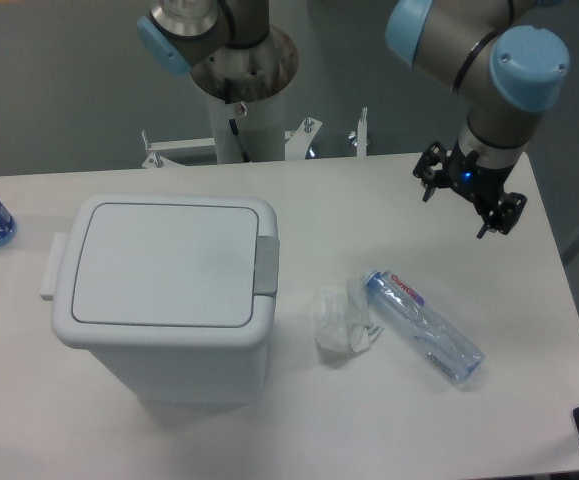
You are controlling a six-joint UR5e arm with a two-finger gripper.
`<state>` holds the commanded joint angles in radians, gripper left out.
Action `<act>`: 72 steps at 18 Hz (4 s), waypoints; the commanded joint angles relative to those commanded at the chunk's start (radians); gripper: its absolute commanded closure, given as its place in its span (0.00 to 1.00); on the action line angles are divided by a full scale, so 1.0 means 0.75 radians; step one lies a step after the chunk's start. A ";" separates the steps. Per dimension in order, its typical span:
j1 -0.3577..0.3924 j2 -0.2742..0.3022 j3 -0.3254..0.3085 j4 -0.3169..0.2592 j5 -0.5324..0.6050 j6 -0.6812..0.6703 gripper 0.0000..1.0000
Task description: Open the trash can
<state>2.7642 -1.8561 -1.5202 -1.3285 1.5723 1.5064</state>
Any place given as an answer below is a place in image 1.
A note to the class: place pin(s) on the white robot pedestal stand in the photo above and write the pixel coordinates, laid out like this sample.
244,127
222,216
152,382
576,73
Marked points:
244,89

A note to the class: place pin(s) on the clear crushed plastic bottle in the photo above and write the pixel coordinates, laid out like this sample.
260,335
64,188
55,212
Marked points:
408,313

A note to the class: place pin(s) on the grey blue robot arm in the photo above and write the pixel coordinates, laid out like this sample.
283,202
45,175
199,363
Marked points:
510,74

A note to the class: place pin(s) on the white lidded trash can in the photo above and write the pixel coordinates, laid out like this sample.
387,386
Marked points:
174,294

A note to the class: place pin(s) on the crumpled white tissue paper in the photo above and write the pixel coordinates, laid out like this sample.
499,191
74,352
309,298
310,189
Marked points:
342,325

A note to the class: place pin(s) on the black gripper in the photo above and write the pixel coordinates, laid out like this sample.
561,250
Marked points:
480,184

